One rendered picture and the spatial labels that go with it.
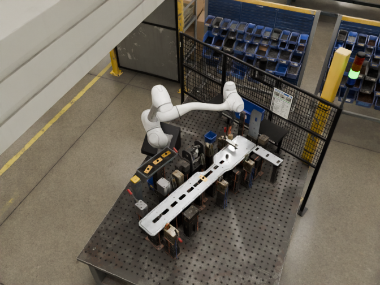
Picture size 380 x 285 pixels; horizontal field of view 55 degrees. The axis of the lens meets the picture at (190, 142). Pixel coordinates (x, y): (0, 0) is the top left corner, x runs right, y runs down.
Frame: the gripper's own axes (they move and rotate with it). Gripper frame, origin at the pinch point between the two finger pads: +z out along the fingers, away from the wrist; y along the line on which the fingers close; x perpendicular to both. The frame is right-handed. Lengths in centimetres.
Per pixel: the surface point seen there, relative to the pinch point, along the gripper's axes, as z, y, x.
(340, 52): -70, 61, 58
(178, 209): 31, 20, -85
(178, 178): 24, 2, -65
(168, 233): 26, 33, -109
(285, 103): -2, 28, 54
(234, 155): 30.7, 18.2, -5.9
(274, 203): 61, 68, -5
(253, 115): 3.9, 12.3, 26.3
